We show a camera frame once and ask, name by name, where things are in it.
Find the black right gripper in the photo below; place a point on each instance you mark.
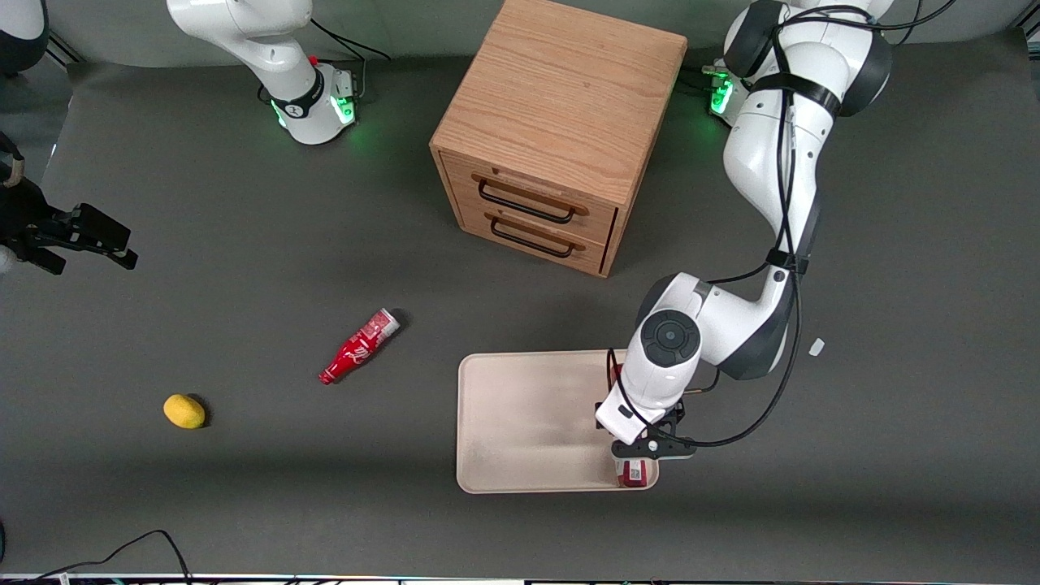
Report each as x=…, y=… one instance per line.
x=31, y=221

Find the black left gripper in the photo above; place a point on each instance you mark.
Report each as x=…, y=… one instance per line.
x=598, y=414

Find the red cookie box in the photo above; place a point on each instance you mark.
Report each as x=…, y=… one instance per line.
x=632, y=474

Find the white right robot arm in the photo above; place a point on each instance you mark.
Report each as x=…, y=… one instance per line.
x=268, y=49

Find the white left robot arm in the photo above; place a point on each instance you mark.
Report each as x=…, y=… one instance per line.
x=772, y=146

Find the beige rectangular tray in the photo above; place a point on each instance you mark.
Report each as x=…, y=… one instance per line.
x=528, y=421

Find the yellow lemon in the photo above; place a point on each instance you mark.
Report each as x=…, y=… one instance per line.
x=184, y=411

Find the small white paper scrap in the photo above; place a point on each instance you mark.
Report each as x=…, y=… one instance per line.
x=816, y=347

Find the red cola bottle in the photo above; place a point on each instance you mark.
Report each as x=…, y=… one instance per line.
x=357, y=348

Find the wooden drawer cabinet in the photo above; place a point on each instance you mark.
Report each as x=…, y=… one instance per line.
x=561, y=89

